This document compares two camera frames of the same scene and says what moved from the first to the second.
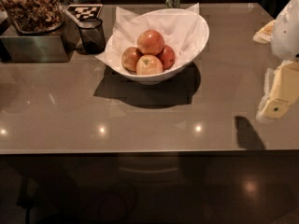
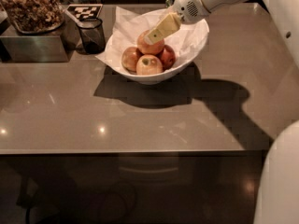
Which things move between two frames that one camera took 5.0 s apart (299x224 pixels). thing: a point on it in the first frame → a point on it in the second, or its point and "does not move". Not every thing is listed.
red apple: x=129 y=59 does not move
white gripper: x=286 y=35 → x=188 y=6
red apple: x=150 y=42 does not move
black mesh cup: x=93 y=35 does not move
